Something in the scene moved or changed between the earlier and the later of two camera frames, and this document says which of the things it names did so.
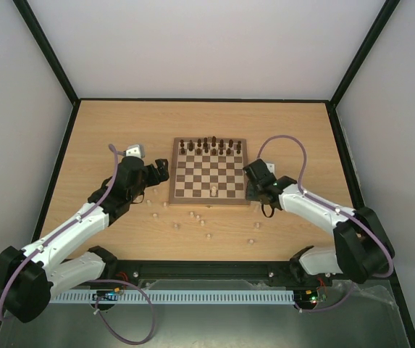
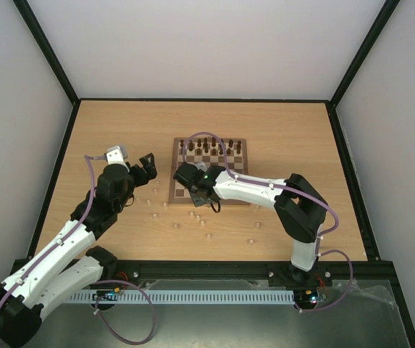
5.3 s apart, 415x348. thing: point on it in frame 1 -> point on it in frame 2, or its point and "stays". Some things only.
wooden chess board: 208,172 stays
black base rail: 130,270 stays
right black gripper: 254,173 -> 184,174
